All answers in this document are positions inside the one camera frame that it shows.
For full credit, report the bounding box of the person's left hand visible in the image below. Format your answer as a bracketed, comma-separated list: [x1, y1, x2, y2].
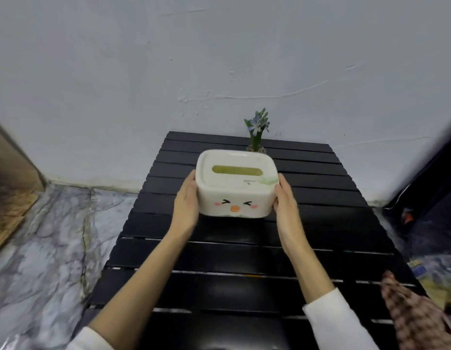
[172, 169, 200, 238]

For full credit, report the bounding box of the person's right hand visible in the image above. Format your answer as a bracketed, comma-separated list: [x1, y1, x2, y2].
[273, 173, 309, 248]

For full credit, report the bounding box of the white face-print tissue box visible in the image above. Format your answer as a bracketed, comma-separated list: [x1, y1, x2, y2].
[195, 149, 280, 219]

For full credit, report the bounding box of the person's left forearm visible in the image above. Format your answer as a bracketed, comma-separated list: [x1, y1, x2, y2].
[67, 229, 197, 350]

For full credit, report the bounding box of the person's right forearm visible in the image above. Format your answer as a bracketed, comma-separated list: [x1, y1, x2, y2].
[283, 240, 403, 350]

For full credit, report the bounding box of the small blue flower plant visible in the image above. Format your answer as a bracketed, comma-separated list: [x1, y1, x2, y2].
[244, 108, 270, 154]

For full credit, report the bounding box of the black slatted table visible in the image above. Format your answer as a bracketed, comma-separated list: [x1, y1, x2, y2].
[70, 131, 430, 350]

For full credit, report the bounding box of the black bag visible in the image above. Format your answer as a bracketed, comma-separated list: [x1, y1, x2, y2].
[383, 112, 451, 223]

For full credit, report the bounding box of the yellow blue packet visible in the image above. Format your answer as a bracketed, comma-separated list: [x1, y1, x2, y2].
[408, 248, 451, 310]

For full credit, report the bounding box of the brown wooden door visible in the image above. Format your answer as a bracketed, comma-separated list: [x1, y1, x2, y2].
[0, 116, 47, 256]

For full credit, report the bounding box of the brown checkered cloth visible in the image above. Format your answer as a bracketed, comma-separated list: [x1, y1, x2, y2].
[380, 270, 451, 350]

